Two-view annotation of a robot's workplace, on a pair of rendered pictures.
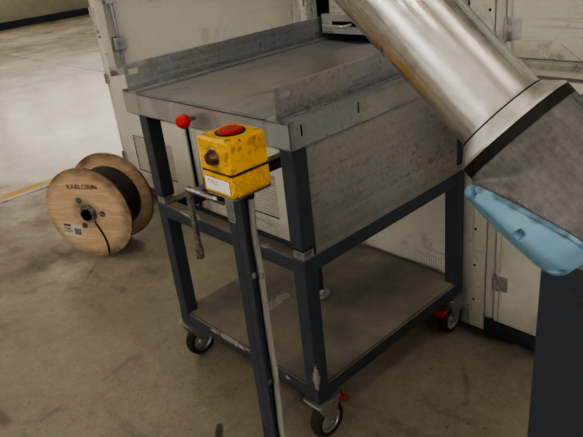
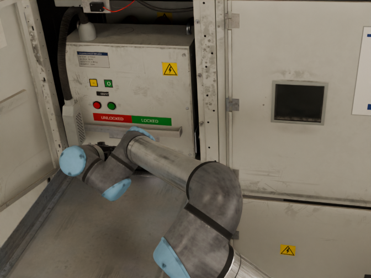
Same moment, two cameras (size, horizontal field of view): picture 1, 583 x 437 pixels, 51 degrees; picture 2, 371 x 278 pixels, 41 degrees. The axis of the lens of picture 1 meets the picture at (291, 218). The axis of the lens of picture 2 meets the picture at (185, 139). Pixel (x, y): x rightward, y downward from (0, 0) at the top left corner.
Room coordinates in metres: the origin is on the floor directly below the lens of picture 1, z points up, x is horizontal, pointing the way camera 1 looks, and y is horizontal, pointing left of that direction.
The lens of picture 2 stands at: (0.32, 0.41, 2.04)
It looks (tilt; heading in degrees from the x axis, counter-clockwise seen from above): 32 degrees down; 326
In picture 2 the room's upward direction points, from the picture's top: 4 degrees counter-clockwise
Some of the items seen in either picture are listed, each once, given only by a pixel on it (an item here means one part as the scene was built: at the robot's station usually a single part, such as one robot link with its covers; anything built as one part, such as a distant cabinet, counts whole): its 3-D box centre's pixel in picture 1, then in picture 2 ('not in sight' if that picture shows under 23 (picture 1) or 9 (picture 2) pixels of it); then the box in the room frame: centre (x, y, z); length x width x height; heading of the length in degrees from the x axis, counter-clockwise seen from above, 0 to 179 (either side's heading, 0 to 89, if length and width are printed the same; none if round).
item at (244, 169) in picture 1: (234, 160); not in sight; (0.95, 0.08, 0.85); 0.08 x 0.08 x 0.10; 41
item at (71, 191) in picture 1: (101, 204); not in sight; (2.44, 0.80, 0.20); 0.40 x 0.22 x 0.40; 71
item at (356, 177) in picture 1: (312, 208); not in sight; (1.59, -0.06, 0.46); 0.64 x 0.58 x 0.66; 131
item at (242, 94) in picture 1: (300, 81); (105, 237); (1.59, -0.06, 0.82); 0.68 x 0.62 x 0.06; 131
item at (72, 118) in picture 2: not in sight; (74, 123); (1.95, -0.16, 1.09); 0.08 x 0.05 x 0.17; 131
